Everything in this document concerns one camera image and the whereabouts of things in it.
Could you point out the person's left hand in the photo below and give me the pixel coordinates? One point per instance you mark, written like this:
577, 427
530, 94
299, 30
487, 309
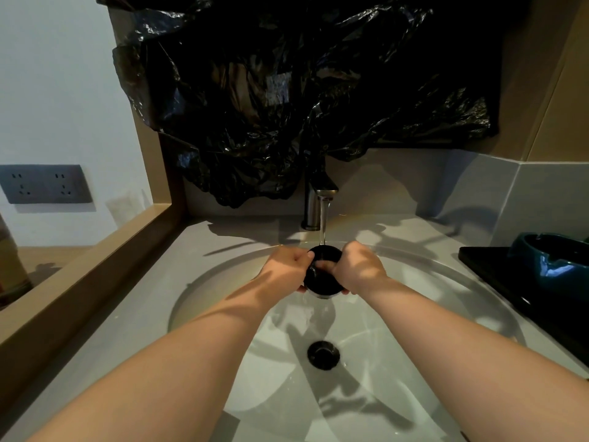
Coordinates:
281, 266

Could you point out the person's right hand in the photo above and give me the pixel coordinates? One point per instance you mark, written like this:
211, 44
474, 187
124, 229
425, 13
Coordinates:
358, 266

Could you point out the person's left thumb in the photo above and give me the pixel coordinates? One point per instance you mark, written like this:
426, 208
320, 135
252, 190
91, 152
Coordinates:
303, 256

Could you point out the person's right thumb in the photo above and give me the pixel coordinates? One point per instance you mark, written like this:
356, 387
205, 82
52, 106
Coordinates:
327, 266

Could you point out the black cup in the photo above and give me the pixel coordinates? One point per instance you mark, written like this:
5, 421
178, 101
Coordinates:
323, 273

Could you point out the person's left forearm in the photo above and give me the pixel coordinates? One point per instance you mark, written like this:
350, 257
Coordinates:
161, 363

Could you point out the person's right forearm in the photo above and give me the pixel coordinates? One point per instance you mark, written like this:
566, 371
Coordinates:
464, 359

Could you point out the metal faucet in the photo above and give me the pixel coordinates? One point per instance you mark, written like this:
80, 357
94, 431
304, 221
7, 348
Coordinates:
317, 197

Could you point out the white sink basin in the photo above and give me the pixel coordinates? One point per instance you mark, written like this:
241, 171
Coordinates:
331, 345

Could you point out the black sink drain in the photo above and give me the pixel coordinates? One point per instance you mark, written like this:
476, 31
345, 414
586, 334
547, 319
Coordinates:
324, 355

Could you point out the black plastic bag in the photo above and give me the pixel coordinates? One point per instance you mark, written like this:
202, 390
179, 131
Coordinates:
303, 87

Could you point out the black tray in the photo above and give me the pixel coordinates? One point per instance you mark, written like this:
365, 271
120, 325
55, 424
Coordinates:
529, 289

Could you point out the dark teal ashtray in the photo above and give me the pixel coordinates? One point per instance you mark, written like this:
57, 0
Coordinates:
554, 262

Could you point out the wooden mirror frame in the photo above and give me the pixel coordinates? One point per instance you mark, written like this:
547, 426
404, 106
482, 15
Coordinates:
78, 289

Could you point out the grey wall socket panel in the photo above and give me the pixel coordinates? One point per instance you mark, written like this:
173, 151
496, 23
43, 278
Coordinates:
43, 184

